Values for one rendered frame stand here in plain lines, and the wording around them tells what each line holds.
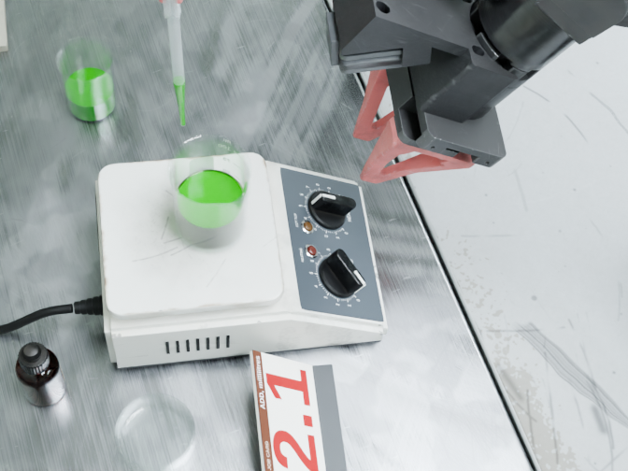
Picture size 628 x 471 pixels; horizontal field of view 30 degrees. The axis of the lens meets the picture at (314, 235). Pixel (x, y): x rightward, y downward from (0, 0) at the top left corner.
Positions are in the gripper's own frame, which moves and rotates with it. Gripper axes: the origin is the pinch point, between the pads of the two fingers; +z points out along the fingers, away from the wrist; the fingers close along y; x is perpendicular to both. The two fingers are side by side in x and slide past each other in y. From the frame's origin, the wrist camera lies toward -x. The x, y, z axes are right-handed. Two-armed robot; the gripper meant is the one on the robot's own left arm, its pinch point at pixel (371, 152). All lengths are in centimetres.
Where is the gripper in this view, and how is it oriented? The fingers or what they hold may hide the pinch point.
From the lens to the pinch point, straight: 81.6
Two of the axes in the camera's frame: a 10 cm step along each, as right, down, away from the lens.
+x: 8.2, 1.8, 5.4
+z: -5.6, 4.5, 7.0
